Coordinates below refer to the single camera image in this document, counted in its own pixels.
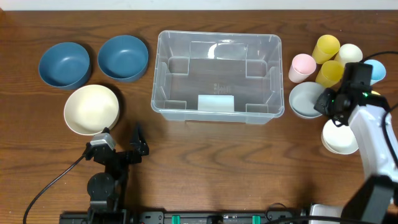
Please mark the black mounting rail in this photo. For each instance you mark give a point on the black mounting rail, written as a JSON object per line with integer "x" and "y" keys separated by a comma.
{"x": 157, "y": 217}

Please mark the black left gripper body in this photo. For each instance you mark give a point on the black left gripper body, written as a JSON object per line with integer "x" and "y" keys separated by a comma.
{"x": 119, "y": 155}

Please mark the clear plastic storage container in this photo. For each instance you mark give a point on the clear plastic storage container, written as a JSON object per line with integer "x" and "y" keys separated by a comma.
{"x": 213, "y": 76}

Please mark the right dark blue bowl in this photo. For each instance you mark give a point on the right dark blue bowl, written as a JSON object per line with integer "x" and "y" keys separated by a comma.
{"x": 123, "y": 58}

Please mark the light blue plastic cup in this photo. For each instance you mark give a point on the light blue plastic cup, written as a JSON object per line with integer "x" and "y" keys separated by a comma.
{"x": 378, "y": 72}

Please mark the large cream bowl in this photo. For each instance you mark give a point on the large cream bowl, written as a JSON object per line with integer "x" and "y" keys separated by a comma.
{"x": 90, "y": 109}

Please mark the cream plastic cup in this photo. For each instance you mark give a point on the cream plastic cup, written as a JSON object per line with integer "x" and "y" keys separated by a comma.
{"x": 349, "y": 53}

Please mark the yellow plastic cup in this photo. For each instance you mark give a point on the yellow plastic cup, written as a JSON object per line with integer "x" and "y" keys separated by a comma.
{"x": 330, "y": 73}
{"x": 326, "y": 47}

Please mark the pink plastic cup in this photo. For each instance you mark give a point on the pink plastic cup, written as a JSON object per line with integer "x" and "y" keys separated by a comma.
{"x": 303, "y": 65}

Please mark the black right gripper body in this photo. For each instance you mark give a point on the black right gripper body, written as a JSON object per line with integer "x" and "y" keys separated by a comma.
{"x": 324, "y": 104}

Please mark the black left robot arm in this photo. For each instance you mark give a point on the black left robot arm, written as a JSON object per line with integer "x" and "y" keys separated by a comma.
{"x": 106, "y": 188}

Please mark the small grey bowl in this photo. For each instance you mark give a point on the small grey bowl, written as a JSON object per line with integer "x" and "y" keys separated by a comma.
{"x": 303, "y": 97}

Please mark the dark blue bowl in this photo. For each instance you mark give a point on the dark blue bowl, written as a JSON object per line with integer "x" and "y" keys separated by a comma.
{"x": 123, "y": 58}
{"x": 66, "y": 66}

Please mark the small white bowl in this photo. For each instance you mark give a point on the small white bowl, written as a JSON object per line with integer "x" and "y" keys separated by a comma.
{"x": 338, "y": 140}

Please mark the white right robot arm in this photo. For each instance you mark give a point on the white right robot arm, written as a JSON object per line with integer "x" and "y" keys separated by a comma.
{"x": 368, "y": 116}

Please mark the left dark blue bowl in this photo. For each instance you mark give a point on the left dark blue bowl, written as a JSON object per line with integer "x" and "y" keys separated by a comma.
{"x": 66, "y": 66}

